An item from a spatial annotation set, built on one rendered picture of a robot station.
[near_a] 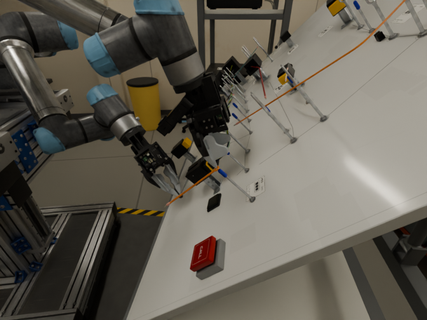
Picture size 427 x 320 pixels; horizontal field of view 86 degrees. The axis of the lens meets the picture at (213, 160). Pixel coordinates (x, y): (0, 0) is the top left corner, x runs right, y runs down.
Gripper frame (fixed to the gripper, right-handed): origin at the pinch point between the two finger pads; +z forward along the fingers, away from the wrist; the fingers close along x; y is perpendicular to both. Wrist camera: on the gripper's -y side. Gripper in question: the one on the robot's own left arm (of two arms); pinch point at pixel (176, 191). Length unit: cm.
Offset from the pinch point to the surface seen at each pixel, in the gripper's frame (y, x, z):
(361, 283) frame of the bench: 8, 25, 54
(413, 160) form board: 46, 21, 13
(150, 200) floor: -152, -16, -3
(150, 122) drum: -255, 44, -90
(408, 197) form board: 47, 17, 14
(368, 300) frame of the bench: 11, 21, 55
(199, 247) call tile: 23.5, -4.1, 10.0
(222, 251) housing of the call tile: 25.7, -1.6, 12.7
